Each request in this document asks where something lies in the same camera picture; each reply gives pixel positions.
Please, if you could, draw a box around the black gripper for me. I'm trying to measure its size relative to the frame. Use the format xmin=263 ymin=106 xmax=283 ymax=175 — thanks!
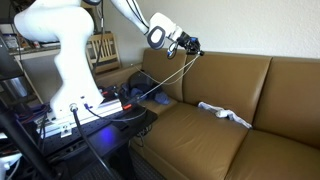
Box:
xmin=175 ymin=31 xmax=205 ymax=57

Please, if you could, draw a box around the thin white cable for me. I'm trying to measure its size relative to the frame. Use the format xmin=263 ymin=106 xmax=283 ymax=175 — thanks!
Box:
xmin=133 ymin=53 xmax=202 ymax=101

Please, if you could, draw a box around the brown leather couch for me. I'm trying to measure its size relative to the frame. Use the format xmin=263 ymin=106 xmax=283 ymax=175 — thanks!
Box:
xmin=94 ymin=47 xmax=320 ymax=180

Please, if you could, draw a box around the blue denim clothing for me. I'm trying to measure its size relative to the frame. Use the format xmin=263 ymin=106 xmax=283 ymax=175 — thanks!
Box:
xmin=119 ymin=83 xmax=171 ymax=106

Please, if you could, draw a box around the grey fabric bag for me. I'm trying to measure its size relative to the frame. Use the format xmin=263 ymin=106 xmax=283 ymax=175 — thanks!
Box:
xmin=129 ymin=71 xmax=154 ymax=93

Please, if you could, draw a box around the white crumpled cloth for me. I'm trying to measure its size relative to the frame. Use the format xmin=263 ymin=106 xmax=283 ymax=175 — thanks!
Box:
xmin=197 ymin=101 xmax=253 ymax=130

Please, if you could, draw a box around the light wooden chair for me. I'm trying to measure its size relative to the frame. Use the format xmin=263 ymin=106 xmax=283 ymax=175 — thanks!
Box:
xmin=85 ymin=32 xmax=123 ymax=75

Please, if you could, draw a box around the black robot table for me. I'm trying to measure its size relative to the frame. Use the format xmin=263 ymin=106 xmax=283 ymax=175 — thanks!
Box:
xmin=19 ymin=103 xmax=159 ymax=168

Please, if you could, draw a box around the clear plastic jar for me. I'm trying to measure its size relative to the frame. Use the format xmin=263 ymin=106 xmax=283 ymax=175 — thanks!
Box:
xmin=3 ymin=33 xmax=19 ymax=50

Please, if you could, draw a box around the black tripod pole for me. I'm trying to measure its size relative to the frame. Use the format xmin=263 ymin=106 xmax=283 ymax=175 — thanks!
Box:
xmin=0 ymin=103 xmax=61 ymax=180

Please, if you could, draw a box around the thin black cable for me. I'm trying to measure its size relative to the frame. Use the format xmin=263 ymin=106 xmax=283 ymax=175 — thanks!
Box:
xmin=83 ymin=103 xmax=148 ymax=123

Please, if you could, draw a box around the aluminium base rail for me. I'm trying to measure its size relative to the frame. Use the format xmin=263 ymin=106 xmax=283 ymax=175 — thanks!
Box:
xmin=43 ymin=99 xmax=124 ymax=138

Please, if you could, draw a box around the thick black cable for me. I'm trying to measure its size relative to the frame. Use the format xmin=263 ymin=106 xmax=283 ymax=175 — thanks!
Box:
xmin=69 ymin=103 xmax=116 ymax=180

